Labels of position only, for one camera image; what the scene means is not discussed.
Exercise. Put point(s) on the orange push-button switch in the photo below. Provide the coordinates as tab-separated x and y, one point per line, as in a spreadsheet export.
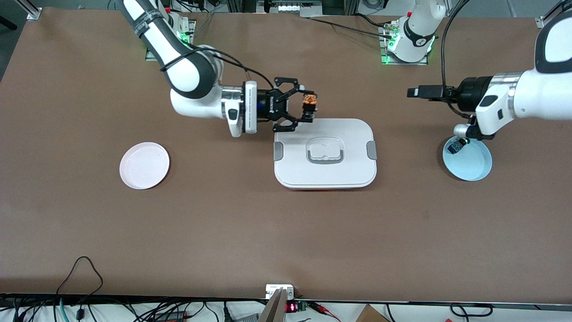
309	100

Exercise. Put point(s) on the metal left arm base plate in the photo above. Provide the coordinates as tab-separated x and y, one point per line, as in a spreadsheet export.
384	59

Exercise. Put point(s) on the grey angled bar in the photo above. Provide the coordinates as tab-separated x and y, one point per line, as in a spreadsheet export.
273	311

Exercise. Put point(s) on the white lunch box grey clips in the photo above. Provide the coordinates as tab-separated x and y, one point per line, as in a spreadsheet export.
348	147

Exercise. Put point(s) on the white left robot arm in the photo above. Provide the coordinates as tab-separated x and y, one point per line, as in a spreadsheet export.
536	94

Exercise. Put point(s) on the red alligator clip leads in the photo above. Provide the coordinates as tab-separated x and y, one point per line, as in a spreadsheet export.
324	311

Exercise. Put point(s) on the light blue round plate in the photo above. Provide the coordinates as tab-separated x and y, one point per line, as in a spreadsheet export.
471	165

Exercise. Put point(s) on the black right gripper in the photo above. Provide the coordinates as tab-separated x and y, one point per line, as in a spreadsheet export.
267	104

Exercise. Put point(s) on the red digit display board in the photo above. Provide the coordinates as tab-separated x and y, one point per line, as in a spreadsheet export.
291	307

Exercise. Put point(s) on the black power adapter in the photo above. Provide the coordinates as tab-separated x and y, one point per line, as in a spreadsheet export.
172	316

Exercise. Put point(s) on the aluminium corner bracket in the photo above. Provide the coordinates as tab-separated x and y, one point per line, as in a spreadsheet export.
34	11
547	20

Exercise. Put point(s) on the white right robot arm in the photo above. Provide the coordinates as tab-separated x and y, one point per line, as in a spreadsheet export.
187	76

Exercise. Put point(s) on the pink round plate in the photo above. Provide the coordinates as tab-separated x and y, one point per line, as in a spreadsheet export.
145	165

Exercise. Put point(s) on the brown cardboard piece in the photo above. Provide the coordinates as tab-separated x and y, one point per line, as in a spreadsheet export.
371	315

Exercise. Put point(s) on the small white bracket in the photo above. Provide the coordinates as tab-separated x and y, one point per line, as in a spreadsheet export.
272	290

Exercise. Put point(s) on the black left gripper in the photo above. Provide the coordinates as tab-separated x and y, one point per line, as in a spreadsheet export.
473	91

